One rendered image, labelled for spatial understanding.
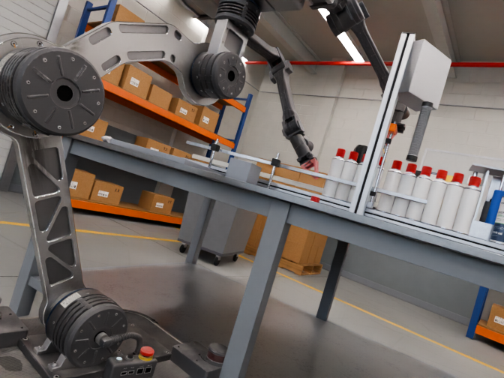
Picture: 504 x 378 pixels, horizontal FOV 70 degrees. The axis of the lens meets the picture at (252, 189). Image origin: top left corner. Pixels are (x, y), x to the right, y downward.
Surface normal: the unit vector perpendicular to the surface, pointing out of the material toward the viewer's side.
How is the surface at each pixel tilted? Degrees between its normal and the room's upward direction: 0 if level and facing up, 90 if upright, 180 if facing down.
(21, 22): 90
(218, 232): 94
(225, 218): 94
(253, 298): 90
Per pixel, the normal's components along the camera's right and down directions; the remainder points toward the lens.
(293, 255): -0.49, -0.17
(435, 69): 0.47, 0.12
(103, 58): 0.77, 0.22
